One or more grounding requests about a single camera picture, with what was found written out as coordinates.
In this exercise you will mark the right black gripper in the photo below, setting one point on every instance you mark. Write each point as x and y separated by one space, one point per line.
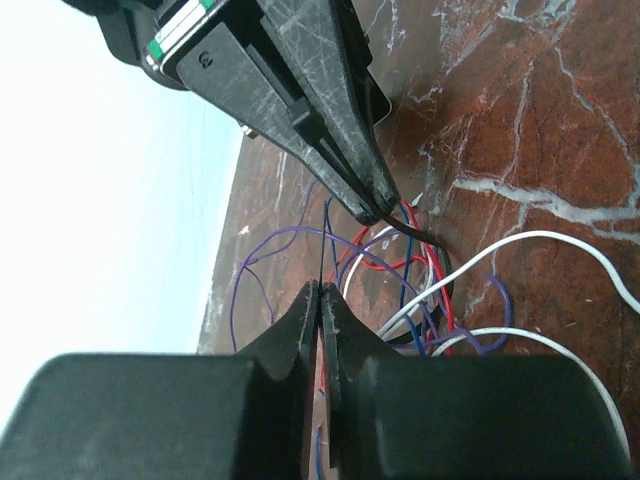
189 45

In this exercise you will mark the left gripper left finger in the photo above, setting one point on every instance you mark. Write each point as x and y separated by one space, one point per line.
139 416

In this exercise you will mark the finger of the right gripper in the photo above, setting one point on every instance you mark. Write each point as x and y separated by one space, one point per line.
310 39

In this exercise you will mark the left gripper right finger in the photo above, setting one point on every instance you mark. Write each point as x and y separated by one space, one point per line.
392 416

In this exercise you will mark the black zip tie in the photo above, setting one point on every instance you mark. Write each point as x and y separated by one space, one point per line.
436 263

